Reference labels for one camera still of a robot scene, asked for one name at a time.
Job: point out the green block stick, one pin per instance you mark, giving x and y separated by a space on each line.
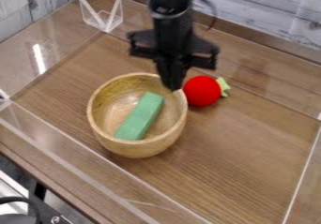
140 118

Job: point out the clear acrylic corner bracket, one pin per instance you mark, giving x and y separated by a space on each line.
102 20

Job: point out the red toy radish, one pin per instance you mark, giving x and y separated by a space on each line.
203 90

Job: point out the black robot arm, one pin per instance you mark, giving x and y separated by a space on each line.
168 9

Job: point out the black table leg bracket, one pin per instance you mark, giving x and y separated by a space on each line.
55 212

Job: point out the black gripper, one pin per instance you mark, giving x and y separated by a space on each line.
172 40

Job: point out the brown wooden bowl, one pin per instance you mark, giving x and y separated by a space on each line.
111 103

